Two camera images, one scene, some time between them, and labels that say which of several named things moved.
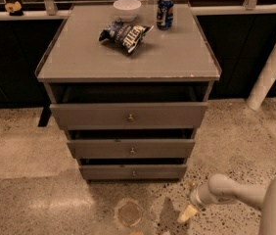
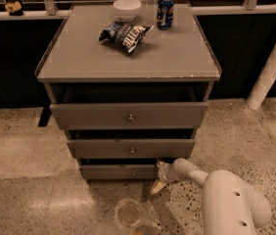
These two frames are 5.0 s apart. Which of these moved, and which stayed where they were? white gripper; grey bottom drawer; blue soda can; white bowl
Moved: white gripper
Stayed: grey bottom drawer; blue soda can; white bowl
